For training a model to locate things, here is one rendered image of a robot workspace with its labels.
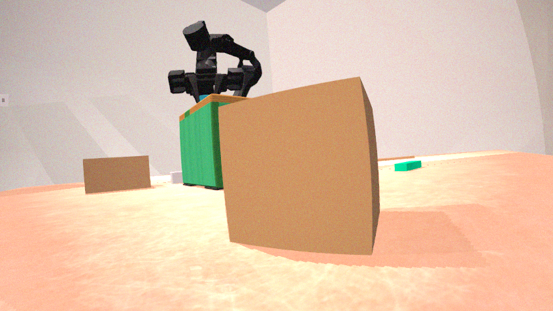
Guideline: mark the small tan block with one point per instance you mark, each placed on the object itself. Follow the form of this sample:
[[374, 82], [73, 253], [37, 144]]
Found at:
[[116, 173]]

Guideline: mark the brown cardboard box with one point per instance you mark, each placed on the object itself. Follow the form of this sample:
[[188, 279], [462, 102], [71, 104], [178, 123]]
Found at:
[[300, 169]]

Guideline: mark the small green block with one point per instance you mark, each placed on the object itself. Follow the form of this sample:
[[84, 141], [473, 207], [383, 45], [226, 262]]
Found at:
[[407, 166]]

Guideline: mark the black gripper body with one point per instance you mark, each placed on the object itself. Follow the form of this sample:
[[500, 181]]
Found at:
[[206, 70]]

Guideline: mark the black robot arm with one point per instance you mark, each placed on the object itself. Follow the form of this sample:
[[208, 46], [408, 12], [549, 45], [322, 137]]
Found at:
[[203, 43]]

